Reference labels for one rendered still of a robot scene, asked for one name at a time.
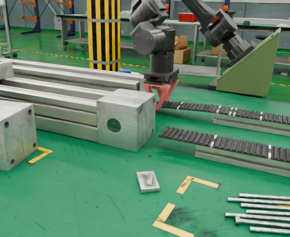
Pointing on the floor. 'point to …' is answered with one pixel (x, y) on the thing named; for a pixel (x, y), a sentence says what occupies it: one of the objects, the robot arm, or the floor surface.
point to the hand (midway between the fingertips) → (160, 104)
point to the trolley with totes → (206, 71)
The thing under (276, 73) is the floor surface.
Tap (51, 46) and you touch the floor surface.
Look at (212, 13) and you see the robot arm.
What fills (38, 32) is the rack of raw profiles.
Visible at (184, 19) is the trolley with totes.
